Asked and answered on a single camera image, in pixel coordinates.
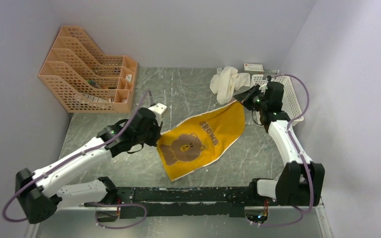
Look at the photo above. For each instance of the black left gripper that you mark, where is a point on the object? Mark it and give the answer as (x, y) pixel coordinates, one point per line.
(157, 127)

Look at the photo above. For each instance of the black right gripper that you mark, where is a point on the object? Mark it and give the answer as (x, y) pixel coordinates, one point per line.
(244, 97)

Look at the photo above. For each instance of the white terry towel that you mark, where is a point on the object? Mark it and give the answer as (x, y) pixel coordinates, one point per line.
(227, 81)

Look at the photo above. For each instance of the yellow brown bear towel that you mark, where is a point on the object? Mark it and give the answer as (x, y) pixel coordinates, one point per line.
(200, 140)

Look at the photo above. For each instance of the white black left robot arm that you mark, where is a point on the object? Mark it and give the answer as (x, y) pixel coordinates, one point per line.
(43, 192)

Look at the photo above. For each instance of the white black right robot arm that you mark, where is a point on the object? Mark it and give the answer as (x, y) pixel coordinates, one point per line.
(300, 182)

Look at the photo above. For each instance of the white red small box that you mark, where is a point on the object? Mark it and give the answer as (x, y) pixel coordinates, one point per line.
(253, 67)

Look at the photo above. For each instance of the white perforated plastic basket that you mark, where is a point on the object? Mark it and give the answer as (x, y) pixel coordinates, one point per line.
(290, 102)

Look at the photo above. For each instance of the orange plastic file organizer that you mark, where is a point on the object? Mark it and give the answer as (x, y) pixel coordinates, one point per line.
(86, 80)

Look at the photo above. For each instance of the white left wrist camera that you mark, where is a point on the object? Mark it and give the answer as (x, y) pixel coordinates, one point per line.
(158, 109)

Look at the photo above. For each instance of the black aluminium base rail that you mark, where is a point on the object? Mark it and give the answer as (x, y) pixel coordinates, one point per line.
(190, 201)

